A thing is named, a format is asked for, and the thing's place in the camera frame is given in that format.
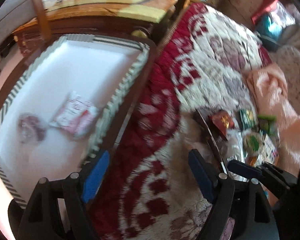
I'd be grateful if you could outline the red floral plush blanket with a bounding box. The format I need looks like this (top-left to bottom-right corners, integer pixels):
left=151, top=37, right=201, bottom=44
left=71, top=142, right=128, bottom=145
left=88, top=3, right=268, bottom=239

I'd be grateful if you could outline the marble top coffee table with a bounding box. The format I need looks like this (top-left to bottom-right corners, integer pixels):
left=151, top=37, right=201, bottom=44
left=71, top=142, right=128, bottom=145
left=12, top=0, right=178, bottom=36

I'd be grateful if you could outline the red hanging bag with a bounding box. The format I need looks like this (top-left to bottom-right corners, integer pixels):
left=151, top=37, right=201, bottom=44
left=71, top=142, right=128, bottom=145
left=251, top=0, right=279, bottom=25

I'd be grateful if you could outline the green striped cardboard box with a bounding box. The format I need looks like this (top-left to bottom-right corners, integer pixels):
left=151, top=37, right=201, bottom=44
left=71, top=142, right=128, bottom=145
left=0, top=34, right=151, bottom=209

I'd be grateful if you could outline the teal plastic bag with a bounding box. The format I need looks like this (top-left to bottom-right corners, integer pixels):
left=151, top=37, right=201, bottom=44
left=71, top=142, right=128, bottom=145
left=255, top=14, right=282, bottom=42

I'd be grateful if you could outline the dark brown long snack package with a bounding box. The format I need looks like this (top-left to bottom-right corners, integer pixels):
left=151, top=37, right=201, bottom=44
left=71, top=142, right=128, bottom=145
left=193, top=110, right=228, bottom=175

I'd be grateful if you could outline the floral sofa cushion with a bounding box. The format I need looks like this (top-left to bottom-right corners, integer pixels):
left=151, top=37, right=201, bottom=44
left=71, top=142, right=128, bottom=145
left=267, top=4, right=300, bottom=116

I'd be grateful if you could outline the wooden chair frame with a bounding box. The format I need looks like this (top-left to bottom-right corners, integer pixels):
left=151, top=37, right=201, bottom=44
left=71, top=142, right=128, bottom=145
left=0, top=0, right=51, bottom=45

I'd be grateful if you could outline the round green white snack packet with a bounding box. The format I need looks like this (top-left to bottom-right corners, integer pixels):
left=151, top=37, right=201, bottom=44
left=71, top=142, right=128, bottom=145
left=243, top=132, right=262, bottom=156

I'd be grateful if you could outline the pink satin cloth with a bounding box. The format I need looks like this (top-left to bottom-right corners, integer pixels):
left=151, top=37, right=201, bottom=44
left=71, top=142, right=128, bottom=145
left=246, top=63, right=300, bottom=176

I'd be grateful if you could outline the red gold snack packet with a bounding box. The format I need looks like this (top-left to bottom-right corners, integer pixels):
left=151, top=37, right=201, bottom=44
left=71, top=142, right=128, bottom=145
left=209, top=110, right=235, bottom=138

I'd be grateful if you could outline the white pink snack pouch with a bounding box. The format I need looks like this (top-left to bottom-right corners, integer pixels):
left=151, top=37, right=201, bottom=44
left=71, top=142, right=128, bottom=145
left=49, top=91, right=100, bottom=139

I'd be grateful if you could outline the clear bag of red dates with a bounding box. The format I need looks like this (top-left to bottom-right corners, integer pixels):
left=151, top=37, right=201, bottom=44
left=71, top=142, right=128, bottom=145
left=17, top=113, right=48, bottom=144

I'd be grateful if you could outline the dark green snack packet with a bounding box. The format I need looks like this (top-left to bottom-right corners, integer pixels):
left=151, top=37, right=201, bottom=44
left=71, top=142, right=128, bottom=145
left=239, top=109, right=256, bottom=130

